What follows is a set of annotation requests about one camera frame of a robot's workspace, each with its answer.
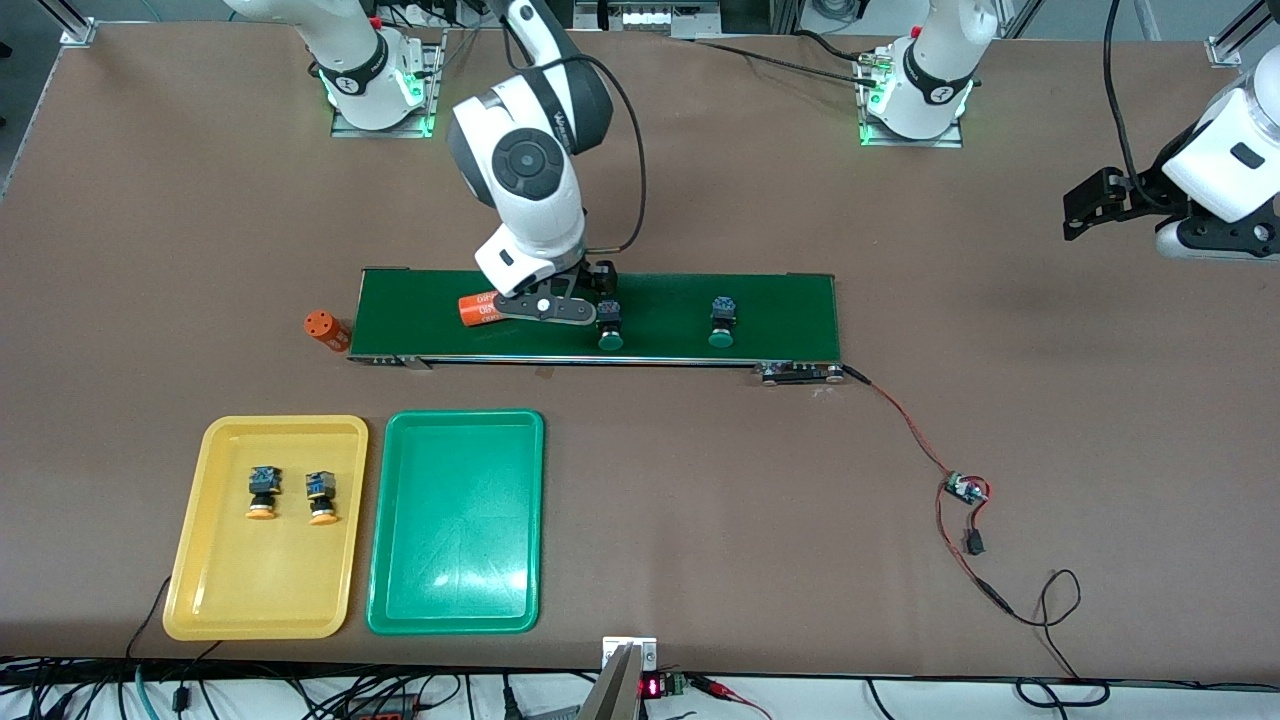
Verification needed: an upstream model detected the scuffed yellow mushroom push button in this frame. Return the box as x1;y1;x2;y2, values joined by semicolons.
245;465;281;522

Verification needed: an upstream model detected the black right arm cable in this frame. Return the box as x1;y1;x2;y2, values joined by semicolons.
500;0;649;256

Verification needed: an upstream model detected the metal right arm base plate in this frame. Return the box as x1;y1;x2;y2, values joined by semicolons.
330;28;447;140

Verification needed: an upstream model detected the green plastic tray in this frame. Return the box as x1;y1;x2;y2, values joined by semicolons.
366;408;546;637

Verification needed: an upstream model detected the red black clip lead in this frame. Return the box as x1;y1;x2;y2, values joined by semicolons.
690;676;776;720

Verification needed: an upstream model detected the red black conveyor cable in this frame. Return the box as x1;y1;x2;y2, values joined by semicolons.
838;364;1013;615

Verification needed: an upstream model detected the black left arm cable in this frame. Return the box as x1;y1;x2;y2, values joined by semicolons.
1100;0;1171;211

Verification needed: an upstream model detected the aluminium frame profile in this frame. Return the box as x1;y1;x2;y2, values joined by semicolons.
58;0;99;47
1205;0;1266;69

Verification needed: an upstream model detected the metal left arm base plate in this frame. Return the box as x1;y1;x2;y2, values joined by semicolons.
858;48;967;150

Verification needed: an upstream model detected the yellow plastic tray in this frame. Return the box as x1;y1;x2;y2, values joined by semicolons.
162;414;370;642

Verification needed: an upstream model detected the green conveyor belt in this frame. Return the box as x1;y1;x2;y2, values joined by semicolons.
347;267;846;387

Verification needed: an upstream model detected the grey device with white lights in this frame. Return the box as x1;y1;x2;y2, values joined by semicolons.
573;0;723;41

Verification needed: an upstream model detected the grey metal camera mount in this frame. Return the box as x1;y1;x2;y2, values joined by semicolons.
575;635;660;720

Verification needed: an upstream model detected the black cable beside yellow tray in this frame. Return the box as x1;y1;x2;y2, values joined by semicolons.
125;575;173;661

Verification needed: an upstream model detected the thin black looped cable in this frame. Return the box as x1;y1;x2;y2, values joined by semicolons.
1008;568;1113;707

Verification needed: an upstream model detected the black cable behind arm base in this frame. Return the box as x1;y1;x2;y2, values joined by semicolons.
688;28;886;91

